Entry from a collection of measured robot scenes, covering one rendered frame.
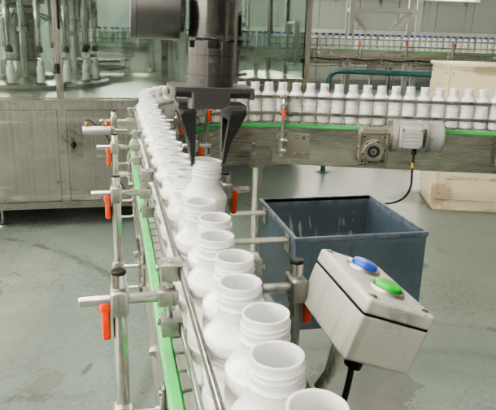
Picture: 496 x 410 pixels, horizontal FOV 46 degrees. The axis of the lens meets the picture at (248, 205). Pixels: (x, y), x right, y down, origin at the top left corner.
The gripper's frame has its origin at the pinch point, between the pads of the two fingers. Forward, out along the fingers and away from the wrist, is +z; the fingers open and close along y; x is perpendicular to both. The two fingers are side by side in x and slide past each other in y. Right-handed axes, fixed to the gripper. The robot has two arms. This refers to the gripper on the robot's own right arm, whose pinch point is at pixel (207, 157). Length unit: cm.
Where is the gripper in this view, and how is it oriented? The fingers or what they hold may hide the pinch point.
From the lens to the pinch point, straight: 75.7
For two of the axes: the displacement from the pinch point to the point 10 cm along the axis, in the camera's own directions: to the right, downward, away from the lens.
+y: -9.7, 0.1, -2.3
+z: -0.5, 9.6, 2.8
